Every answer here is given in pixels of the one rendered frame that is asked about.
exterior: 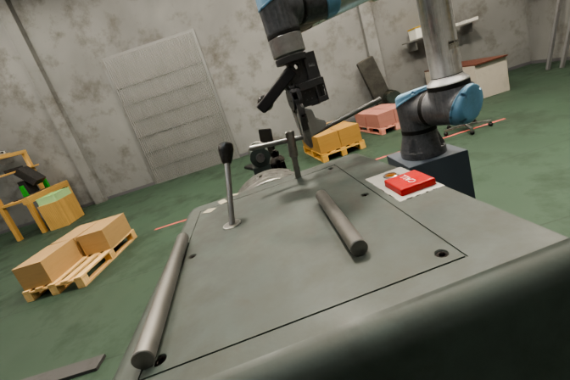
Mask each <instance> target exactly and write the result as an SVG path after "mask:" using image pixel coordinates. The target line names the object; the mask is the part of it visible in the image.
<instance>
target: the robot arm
mask: <svg viewBox="0 0 570 380"><path fill-rule="evenodd" d="M255 1H256V4H257V8H258V13H260V17H261V20H262V24H263V26H264V29H265V34H266V37H267V40H268V42H269V46H270V49H271V53H272V56H273V59H274V60H276V65H277V68H279V67H283V66H285V65H286V66H287V68H286V69H285V70H284V71H283V72H282V73H281V74H280V75H279V77H278V78H277V79H276V81H275V82H274V83H273V84H272V86H271V87H270V88H269V90H268V91H267V92H266V94H265V95H262V96H260V97H259V99H258V102H257V104H256V108H257V109H259V110H260V111H261V112H262V113H266V112H267V111H269V110H270V109H272V107H273V104H274V102H275V101H276V100H277V98H278V97H279V96H280V94H281V93H282V92H283V90H285V93H286V96H287V100H288V104H289V107H290V109H291V110H292V112H293V117H294V119H295V122H296V124H297V127H298V128H299V132H300V135H303V137H304V140H303V141H304V143H305V144H306V145H307V146H309V147H310V148H313V143H312V139H311V138H312V137H313V136H314V135H315V134H316V133H318V132H319V131H321V130H323V129H324V128H325V127H326V125H327V123H326V121H325V120H324V119H320V118H316V117H315V116H314V113H313V111H312V110H311V109H305V107H308V106H314V105H317V104H319V103H321V102H324V101H327V100H328V99H329V97H328V94H327V89H326V85H325V82H324V79H323V76H321V74H320V71H319V68H318V65H317V62H316V56H315V53H314V50H313V51H310V52H307V53H306V52H304V50H305V44H304V40H303V37H302V34H301V33H302V32H304V31H307V30H309V29H310V28H312V27H314V26H316V25H319V24H320V23H323V22H325V21H327V20H329V19H331V18H333V17H335V16H338V15H340V14H342V13H344V12H346V11H348V10H350V9H352V8H355V7H357V6H359V5H361V4H363V3H365V2H367V1H369V2H376V1H377V0H255ZM416 5H417V11H418V15H419V20H420V24H421V29H422V37H423V42H424V47H425V51H426V55H427V64H428V68H429V74H430V78H431V81H430V82H429V84H428V85H426V86H424V87H419V88H417V89H414V90H411V91H409V92H405V93H403V94H400V95H399V96H397V97H396V99H395V105H396V110H397V114H398V118H399V122H400V129H401V133H402V142H401V149H400V153H401V158H402V159H405V160H424V159H431V158H434V157H437V156H440V155H441V154H444V153H445V152H446V151H447V147H446V143H445V141H444V139H443V138H442V136H441V134H440V133H439V130H438V127H437V126H458V125H465V124H469V123H471V122H472V121H474V120H475V119H476V118H477V116H478V114H479V112H480V110H481V108H482V105H483V91H482V88H481V87H480V86H479V85H478V84H475V83H471V78H470V76H469V75H468V74H466V73H465V72H464V71H463V69H462V63H461V54H460V49H459V42H458V37H457V32H456V27H455V16H454V11H453V6H452V1H451V0H416ZM295 64H296V65H297V67H298V68H297V69H295V68H294V65H295ZM324 89H325V91H324ZM325 93H326V94H325Z"/></svg>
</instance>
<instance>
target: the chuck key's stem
mask: <svg viewBox="0 0 570 380"><path fill-rule="evenodd" d="M285 136H286V138H287V140H288V143H287V145H288V152H289V157H290V158H292V161H293V171H294V175H295V177H296V178H298V177H301V174H300V168H299V162H298V158H297V157H298V156H299V154H298V149H297V144H296V141H295V135H294V131H286V132H285Z"/></svg>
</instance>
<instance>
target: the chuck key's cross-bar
mask: <svg viewBox="0 0 570 380"><path fill-rule="evenodd" d="M381 101H382V99H381V98H380V97H378V98H376V99H374V100H372V101H371V102H369V103H366V104H364V105H362V106H360V107H359V108H357V109H354V110H352V111H350V112H349V113H348V114H346V115H343V116H341V117H339V118H337V119H336V120H333V121H331V122H329V123H327V125H326V127H325V128H324V129H323V130H321V131H319V132H318V133H316V135H317V134H319V133H321V132H323V131H325V130H327V129H329V128H330V127H332V126H335V125H337V124H338V123H340V122H342V121H344V120H347V119H348V118H350V117H352V116H354V115H356V114H358V113H360V112H361V111H363V110H365V109H368V108H370V107H371V106H373V105H375V104H377V103H380V102H381ZM314 136H315V135H314ZM300 140H304V137H303V135H299V136H296V137H295V141H300ZM285 143H288V140H287V138H284V139H281V140H276V141H273V142H265V143H262V144H257V145H254V146H249V149H250V151H254V150H258V149H262V148H269V147H273V146H277V145H281V144H285Z"/></svg>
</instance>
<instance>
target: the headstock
mask: <svg viewBox="0 0 570 380"><path fill-rule="evenodd" d="M396 168H398V167H395V166H393V165H389V164H386V163H383V162H382V161H379V160H376V159H372V158H369V157H366V156H364V155H361V154H349V155H346V156H344V157H341V158H338V159H335V160H332V161H329V162H326V163H324V164H321V165H317V166H315V167H312V168H309V169H307V170H302V171H301V172H300V174H301V177H298V178H296V177H295V175H294V174H292V175H290V176H285V177H283V178H280V179H277V180H275V181H273V182H268V183H266V184H263V185H260V186H258V187H253V188H251V189H249V190H246V191H243V192H240V193H238V195H235V196H233V205H234V215H235V220H236V219H239V220H241V223H240V224H239V225H238V226H236V227H234V228H232V229H228V230H225V229H223V226H224V225H225V224H226V223H227V222H229V220H228V208H227V202H225V203H224V204H219V203H218V202H219V201H221V200H222V199H225V200H226V201H227V198H222V199H219V200H216V201H214V202H211V203H208V204H205V205H202V206H199V207H197V208H195V209H193V210H192V211H191V212H190V213H189V215H188V217H187V220H186V222H185V224H184V226H183V228H182V231H181V233H183V232H184V233H186V234H187V235H188V236H189V240H188V243H187V248H186V252H185V254H184V258H183V261H182V267H181V269H180V273H179V276H178V279H177V282H176V287H175V291H174V294H173V297H172V301H171V303H170V308H169V312H168V315H167V318H166V322H165V327H164V330H163V333H162V336H161V340H160V342H159V348H158V351H157V355H156V357H155V361H154V363H153V364H152V365H151V366H150V367H149V368H147V369H143V370H140V369H137V368H135V367H134V366H133V365H132V364H131V357H132V354H133V352H134V349H135V347H136V345H137V340H138V339H139V336H140V333H141V331H142V329H143V325H144V322H145V321H146V318H147V315H148V312H149V309H150V307H151V304H152V302H153V300H154V295H155V294H156V291H157V288H158V286H159V282H160V280H161V277H162V276H163V273H164V270H165V268H164V270H163V271H162V273H161V276H160V278H159V280H158V282H157V284H156V287H155V289H154V291H153V293H152V295H151V298H150V300H149V302H148V304H147V306H146V309H145V311H144V312H143V314H142V317H141V320H140V322H139V323H138V325H137V328H136V331H135V332H134V334H133V336H132V338H131V342H130V343H129V345H128V347H127V349H126V352H125V354H124V356H123V358H122V360H121V362H120V365H119V367H118V369H117V371H116V373H115V376H114V378H113V380H570V237H566V236H563V235H561V234H560V233H557V232H553V231H552V230H550V229H547V228H545V227H542V226H540V225H537V224H535V223H533V222H531V221H527V220H525V219H523V218H521V217H519V216H516V215H513V214H511V213H508V212H506V211H504V210H501V209H498V208H496V207H494V206H492V205H490V204H486V203H485V202H482V201H480V200H477V199H475V198H472V197H470V196H467V195H466V194H464V193H460V192H458V191H456V190H454V189H451V188H449V187H446V186H444V187H440V188H437V189H435V190H432V191H430V192H427V193H424V194H421V195H418V196H416V197H414V198H409V199H407V200H405V201H402V202H399V201H398V200H396V199H395V198H392V197H391V196H389V195H388V194H386V193H385V192H384V191H382V190H380V189H379V188H377V187H375V186H374V185H372V184H371V183H370V182H368V181H366V179H367V178H370V177H373V176H376V175H379V174H382V173H384V172H387V171H389V170H393V169H396ZM319 190H325V191H326V192H327V194H328V195H329V196H330V197H331V199H332V200H333V201H334V203H335V204H336V205H337V206H338V207H339V208H340V209H341V211H342V212H343V213H344V215H345V216H346V217H347V218H348V220H349V221H350V222H351V224H352V225H353V226H354V227H355V229H356V230H357V231H358V233H359V234H360V235H361V236H362V237H363V238H364V240H365V241H366V242H367V245H368V249H367V251H366V252H365V253H364V254H363V255H361V256H355V255H353V254H352V253H351V252H350V250H349V248H348V247H347V245H346V244H345V242H344V240H343V239H342V238H341V236H340V235H339V233H338V231H337V230H336V228H335V226H334V225H333V224H332V222H331V221H330V219H329V218H328V216H327V214H326V212H325V211H324V209H323V208H322V207H321V205H320V204H319V202H318V201H317V199H316V192H317V191H319ZM212 208H216V209H215V210H213V211H212V212H210V213H204V212H205V211H206V210H207V209H212ZM165 266H166V265H165Z"/></svg>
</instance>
